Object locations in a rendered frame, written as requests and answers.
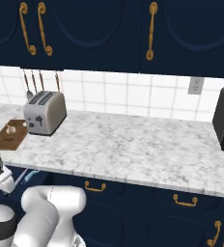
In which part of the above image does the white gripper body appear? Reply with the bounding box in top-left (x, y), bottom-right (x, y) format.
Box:
top-left (0, 167), bottom-right (15, 195)

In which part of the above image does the pale blue tool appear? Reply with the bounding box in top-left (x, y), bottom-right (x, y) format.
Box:
top-left (21, 169), bottom-right (41, 185)

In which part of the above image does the brown wooden cutting board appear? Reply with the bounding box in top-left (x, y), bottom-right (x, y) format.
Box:
top-left (0, 119), bottom-right (29, 151)

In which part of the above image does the white garlic bulb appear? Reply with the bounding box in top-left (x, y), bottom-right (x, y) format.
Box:
top-left (5, 124), bottom-right (17, 135)

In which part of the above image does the open navy drawer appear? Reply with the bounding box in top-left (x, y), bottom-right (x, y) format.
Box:
top-left (0, 164), bottom-right (52, 223)

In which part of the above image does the silver toaster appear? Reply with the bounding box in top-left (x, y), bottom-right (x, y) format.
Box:
top-left (23, 90), bottom-right (68, 136)

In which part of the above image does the navy drawer front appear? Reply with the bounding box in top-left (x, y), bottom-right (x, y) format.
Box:
top-left (49, 172), bottom-right (139, 206)
top-left (136, 184), bottom-right (224, 226)

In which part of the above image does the navy base cupboard door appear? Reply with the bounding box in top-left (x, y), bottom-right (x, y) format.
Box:
top-left (70, 197), bottom-right (139, 247)
top-left (135, 210), bottom-right (224, 247)

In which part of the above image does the short brass drawer handle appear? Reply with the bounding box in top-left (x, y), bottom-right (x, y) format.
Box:
top-left (84, 179), bottom-right (107, 193)
top-left (172, 193), bottom-right (199, 207)

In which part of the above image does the hanging ladle wooden handle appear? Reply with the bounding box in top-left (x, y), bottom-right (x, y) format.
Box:
top-left (22, 69), bottom-right (34, 100)

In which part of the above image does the hanging utensil wooden handle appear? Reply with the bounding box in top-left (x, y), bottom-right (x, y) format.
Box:
top-left (38, 69), bottom-right (45, 93)
top-left (54, 70), bottom-right (61, 94)
top-left (30, 69), bottom-right (39, 95)

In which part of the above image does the narrow navy wall cupboard door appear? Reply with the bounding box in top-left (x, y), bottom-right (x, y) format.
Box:
top-left (0, 0), bottom-right (33, 68)

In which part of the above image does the long brass cupboard handle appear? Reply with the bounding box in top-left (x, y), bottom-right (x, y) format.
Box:
top-left (18, 2), bottom-right (38, 56)
top-left (145, 1), bottom-right (159, 62)
top-left (37, 1), bottom-right (54, 57)

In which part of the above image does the wide navy wall cupboard door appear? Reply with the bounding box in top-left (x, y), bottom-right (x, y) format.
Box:
top-left (139, 0), bottom-right (224, 80)
top-left (30, 0), bottom-right (142, 73)

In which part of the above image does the grey wall socket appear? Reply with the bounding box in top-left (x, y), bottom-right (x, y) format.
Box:
top-left (187, 76), bottom-right (205, 96)

